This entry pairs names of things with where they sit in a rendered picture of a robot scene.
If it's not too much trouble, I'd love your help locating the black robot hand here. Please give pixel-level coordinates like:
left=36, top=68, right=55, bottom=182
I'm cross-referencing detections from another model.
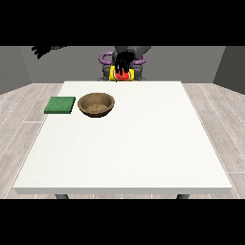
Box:
left=31, top=45, right=54, bottom=60
left=113, top=51, right=135, bottom=77

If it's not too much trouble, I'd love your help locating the yellow cup with melon print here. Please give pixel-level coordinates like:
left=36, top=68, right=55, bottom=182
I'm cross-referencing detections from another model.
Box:
left=108, top=64, right=135, bottom=82

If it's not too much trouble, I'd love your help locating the brown wooden bowl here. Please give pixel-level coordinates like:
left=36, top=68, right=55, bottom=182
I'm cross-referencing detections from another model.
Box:
left=77, top=92, right=116, bottom=119

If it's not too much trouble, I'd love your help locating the green square pad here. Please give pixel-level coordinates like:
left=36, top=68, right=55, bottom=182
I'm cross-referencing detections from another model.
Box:
left=43, top=96, right=77, bottom=115

